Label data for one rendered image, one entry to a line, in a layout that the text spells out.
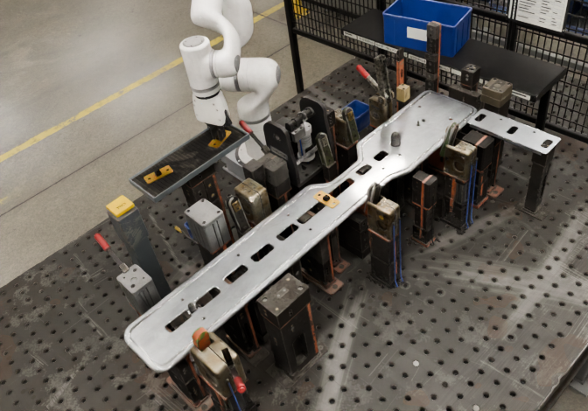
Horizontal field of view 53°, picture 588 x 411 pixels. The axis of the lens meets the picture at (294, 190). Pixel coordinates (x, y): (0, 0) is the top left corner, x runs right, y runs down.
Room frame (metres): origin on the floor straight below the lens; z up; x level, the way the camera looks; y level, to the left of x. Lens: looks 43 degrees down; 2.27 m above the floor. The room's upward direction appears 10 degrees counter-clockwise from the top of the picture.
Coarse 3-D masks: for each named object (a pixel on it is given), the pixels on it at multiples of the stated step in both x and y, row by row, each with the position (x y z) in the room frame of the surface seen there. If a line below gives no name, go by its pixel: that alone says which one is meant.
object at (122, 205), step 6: (120, 198) 1.31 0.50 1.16; (126, 198) 1.30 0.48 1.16; (108, 204) 1.29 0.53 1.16; (114, 204) 1.28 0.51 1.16; (120, 204) 1.28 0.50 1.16; (126, 204) 1.28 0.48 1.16; (132, 204) 1.27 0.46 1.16; (108, 210) 1.27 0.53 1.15; (114, 210) 1.26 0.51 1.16; (120, 210) 1.25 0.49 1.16; (126, 210) 1.26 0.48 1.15
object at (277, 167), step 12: (264, 156) 1.49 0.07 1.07; (276, 156) 1.48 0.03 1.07; (264, 168) 1.43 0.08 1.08; (276, 168) 1.42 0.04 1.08; (276, 180) 1.40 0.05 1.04; (288, 180) 1.43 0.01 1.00; (276, 192) 1.40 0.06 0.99; (288, 192) 1.44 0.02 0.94; (276, 204) 1.42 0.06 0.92; (288, 228) 1.42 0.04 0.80
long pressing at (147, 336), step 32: (384, 128) 1.62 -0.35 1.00; (416, 128) 1.59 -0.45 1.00; (384, 160) 1.45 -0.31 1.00; (416, 160) 1.43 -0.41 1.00; (352, 192) 1.33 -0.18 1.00; (288, 224) 1.24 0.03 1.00; (320, 224) 1.22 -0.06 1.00; (224, 256) 1.16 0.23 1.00; (288, 256) 1.12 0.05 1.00; (192, 288) 1.06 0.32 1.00; (224, 288) 1.04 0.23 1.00; (256, 288) 1.03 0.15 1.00; (160, 320) 0.97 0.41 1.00; (192, 320) 0.95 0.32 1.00; (224, 320) 0.94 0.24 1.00; (160, 352) 0.87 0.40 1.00
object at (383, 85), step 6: (378, 60) 1.71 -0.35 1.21; (384, 60) 1.70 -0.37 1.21; (390, 60) 1.71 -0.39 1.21; (378, 66) 1.72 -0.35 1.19; (384, 66) 1.73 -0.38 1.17; (378, 72) 1.72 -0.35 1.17; (384, 72) 1.73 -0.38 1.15; (378, 78) 1.72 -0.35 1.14; (384, 78) 1.73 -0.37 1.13; (378, 84) 1.72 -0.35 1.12; (384, 84) 1.72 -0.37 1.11; (384, 90) 1.70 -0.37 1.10; (384, 96) 1.70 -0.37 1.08; (390, 96) 1.71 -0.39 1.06
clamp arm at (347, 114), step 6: (348, 108) 1.62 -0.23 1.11; (342, 114) 1.62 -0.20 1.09; (348, 114) 1.61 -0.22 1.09; (348, 120) 1.61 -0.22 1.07; (354, 120) 1.62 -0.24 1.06; (348, 126) 1.60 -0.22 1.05; (354, 126) 1.61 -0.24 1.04; (348, 132) 1.60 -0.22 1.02; (354, 132) 1.61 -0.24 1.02; (348, 138) 1.60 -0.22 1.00; (354, 138) 1.60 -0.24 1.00
